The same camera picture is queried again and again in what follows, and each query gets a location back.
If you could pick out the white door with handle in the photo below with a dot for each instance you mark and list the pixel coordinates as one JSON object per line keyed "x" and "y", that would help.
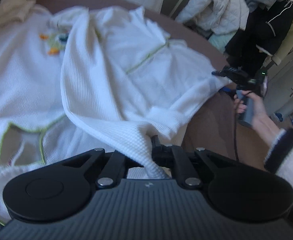
{"x": 279, "y": 97}

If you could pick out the white waffle-knit garment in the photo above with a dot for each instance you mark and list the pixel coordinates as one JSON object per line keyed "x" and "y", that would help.
{"x": 81, "y": 79}

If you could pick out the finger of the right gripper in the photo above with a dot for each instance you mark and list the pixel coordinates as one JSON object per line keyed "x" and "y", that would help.
{"x": 222, "y": 73}

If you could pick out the light teal folded cloth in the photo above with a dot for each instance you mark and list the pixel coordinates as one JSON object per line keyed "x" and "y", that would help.
{"x": 220, "y": 41}

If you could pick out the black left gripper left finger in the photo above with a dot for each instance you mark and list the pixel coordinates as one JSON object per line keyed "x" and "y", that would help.
{"x": 111, "y": 168}

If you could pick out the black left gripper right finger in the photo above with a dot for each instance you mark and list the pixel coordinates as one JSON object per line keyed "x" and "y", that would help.
{"x": 174, "y": 158}

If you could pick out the person's right hand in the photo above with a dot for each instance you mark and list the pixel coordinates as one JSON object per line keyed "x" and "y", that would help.
{"x": 252, "y": 105}

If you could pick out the white quilted jacket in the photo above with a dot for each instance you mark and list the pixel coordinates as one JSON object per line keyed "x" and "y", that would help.
{"x": 219, "y": 16}

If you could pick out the black hanging garment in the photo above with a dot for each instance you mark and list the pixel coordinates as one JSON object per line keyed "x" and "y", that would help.
{"x": 265, "y": 31}

